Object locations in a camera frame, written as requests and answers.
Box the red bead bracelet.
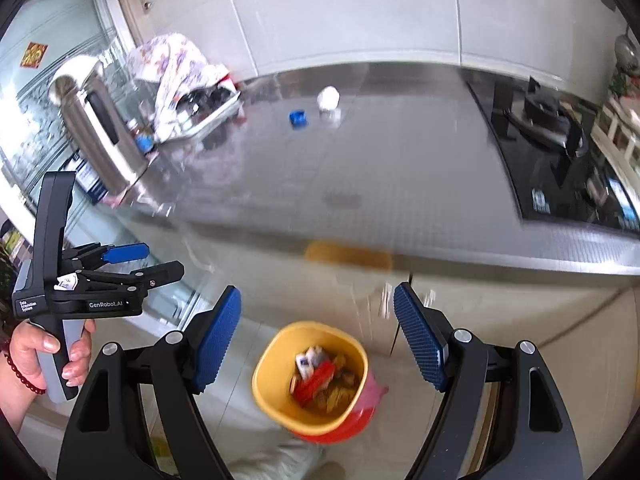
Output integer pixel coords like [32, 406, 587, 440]
[0, 350, 46, 396]

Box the black burner grate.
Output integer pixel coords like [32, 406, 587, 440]
[492, 76, 591, 158]

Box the red snack wrapper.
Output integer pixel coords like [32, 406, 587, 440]
[292, 362, 337, 403]

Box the yellow snack wrapper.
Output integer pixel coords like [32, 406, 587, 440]
[315, 354, 362, 412]

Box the black cooktop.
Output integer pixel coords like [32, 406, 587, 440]
[462, 77, 640, 236]

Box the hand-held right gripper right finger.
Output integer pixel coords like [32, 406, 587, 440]
[392, 282, 583, 480]

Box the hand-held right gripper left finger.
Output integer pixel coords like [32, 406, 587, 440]
[56, 285, 243, 480]

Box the red paper door decoration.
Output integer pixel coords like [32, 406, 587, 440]
[20, 42, 49, 68]

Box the person's left forearm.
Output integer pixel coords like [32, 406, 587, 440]
[0, 355, 31, 433]

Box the yellow waste bin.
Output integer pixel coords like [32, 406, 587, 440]
[251, 321, 388, 445]

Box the white plastic tray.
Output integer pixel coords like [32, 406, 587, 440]
[165, 77, 241, 143]

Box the floral cloth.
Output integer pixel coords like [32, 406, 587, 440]
[125, 32, 231, 143]

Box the stainless steel kettle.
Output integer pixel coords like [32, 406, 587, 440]
[48, 56, 151, 198]

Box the person's left hand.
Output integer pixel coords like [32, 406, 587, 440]
[9, 317, 96, 396]

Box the blue print box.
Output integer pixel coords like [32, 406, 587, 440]
[67, 152, 108, 206]

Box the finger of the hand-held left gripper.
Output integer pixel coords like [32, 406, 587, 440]
[60, 242, 151, 271]
[55, 261, 185, 293]

